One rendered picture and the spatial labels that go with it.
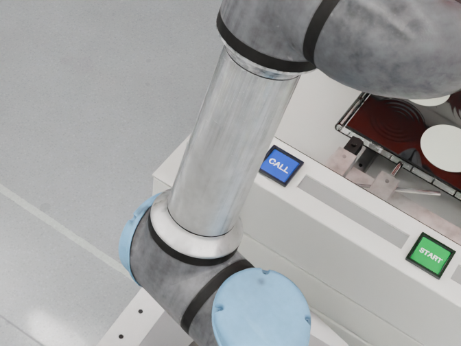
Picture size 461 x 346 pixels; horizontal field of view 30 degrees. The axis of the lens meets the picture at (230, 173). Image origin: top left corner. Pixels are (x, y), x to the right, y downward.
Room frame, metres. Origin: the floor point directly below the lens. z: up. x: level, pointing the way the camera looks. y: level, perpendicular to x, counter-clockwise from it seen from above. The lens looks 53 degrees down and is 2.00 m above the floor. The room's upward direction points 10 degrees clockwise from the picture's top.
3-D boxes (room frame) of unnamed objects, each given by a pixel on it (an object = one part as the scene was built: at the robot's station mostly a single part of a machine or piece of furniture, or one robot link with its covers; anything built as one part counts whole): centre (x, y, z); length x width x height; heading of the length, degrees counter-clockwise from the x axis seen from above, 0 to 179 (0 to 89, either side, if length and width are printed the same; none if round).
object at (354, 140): (0.92, -0.19, 0.90); 0.04 x 0.02 x 0.03; 155
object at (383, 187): (0.83, -0.24, 0.89); 0.08 x 0.03 x 0.03; 155
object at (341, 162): (0.86, -0.17, 0.89); 0.08 x 0.03 x 0.03; 155
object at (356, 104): (1.12, -0.24, 0.90); 0.37 x 0.01 x 0.01; 155
